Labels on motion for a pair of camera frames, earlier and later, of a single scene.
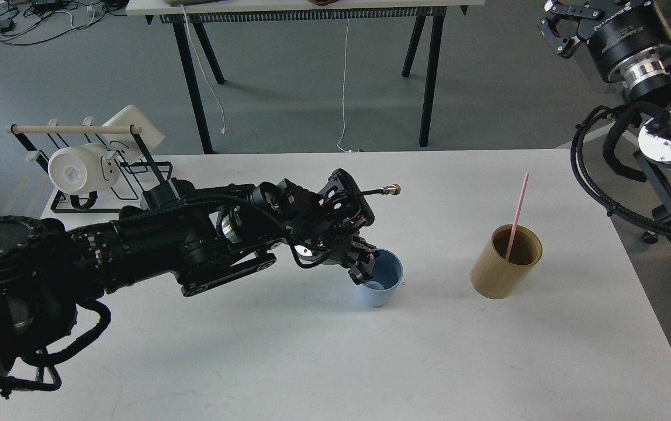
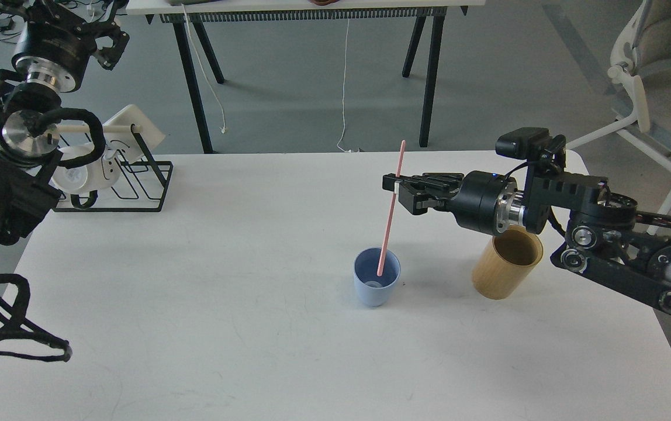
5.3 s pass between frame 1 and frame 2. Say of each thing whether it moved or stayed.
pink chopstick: moved
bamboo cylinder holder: stayed
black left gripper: moved
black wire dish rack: stayed
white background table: stayed
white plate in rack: stayed
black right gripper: moved
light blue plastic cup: stayed
